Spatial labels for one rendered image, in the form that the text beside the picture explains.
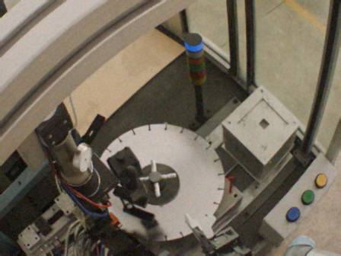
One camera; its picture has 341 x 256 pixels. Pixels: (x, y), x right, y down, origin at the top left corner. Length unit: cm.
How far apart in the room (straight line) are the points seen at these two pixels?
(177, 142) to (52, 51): 120
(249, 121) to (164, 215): 36
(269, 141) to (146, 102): 45
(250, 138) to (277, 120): 11
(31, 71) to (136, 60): 157
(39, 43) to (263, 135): 128
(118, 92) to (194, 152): 43
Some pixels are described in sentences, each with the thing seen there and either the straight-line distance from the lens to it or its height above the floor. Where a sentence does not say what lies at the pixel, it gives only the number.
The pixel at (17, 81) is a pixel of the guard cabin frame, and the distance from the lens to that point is 19.
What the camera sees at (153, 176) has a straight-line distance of 129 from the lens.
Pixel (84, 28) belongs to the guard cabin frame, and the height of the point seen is 204.
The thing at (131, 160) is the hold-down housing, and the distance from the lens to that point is 104.
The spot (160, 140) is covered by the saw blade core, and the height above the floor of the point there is 95.
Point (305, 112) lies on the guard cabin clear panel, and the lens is 148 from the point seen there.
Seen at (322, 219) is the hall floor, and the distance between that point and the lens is 234.
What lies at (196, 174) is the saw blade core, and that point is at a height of 95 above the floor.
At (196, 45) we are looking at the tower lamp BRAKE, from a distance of 128.
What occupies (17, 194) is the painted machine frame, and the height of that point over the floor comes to 104.
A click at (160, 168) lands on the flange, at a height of 96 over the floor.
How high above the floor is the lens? 219
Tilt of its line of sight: 62 degrees down
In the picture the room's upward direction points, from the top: 10 degrees counter-clockwise
